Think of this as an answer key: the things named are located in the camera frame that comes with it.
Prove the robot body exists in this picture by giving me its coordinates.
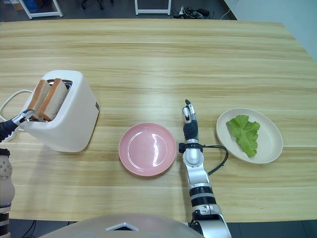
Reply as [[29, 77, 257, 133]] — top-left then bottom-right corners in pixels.
[[37, 213, 206, 238]]

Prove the green lettuce leaf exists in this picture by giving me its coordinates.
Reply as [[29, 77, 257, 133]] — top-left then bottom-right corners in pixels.
[[225, 115, 261, 158]]

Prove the white cord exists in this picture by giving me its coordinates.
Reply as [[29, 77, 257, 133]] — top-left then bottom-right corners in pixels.
[[0, 89, 34, 143]]

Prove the bread slice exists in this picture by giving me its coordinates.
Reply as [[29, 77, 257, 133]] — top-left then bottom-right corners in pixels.
[[26, 79, 52, 118], [37, 78, 69, 122]]

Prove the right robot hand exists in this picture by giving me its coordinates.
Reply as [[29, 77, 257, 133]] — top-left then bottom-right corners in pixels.
[[182, 99, 200, 145]]

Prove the black cable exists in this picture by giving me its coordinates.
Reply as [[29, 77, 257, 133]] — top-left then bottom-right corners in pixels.
[[199, 144, 229, 176]]

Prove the pink plate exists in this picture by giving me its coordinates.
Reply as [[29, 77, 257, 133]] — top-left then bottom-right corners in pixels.
[[118, 122, 177, 177]]

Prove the cream toaster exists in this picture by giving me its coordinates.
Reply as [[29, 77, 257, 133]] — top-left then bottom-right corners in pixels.
[[18, 69, 101, 153]]

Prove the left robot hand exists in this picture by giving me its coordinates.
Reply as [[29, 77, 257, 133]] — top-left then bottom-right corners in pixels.
[[0, 109, 35, 143]]

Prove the cream plate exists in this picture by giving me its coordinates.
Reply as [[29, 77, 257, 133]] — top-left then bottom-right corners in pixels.
[[215, 108, 284, 165]]

